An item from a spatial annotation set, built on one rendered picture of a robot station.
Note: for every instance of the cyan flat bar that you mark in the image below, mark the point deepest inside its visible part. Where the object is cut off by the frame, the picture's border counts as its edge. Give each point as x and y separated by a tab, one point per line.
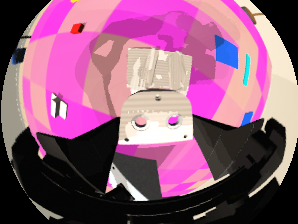
247	69

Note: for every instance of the blue flat bar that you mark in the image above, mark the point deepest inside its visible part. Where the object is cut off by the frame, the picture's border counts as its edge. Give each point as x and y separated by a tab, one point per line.
226	52

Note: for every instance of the small red block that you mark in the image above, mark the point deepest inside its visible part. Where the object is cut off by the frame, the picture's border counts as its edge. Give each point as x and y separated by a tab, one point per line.
77	28

